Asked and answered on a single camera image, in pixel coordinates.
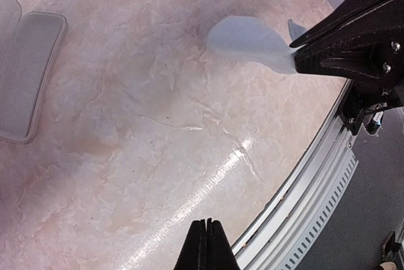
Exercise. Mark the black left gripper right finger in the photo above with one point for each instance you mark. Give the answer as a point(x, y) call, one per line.
point(219, 254)

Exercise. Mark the pink glasses case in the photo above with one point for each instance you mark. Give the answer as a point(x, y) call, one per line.
point(30, 44)

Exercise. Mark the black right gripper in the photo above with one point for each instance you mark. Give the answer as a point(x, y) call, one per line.
point(373, 68)

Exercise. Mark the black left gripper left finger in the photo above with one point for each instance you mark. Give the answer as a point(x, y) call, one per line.
point(193, 252)

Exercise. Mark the light blue cloth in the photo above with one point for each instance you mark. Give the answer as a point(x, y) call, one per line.
point(248, 39)

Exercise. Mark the front aluminium rail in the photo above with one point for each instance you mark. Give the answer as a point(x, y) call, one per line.
point(293, 219)

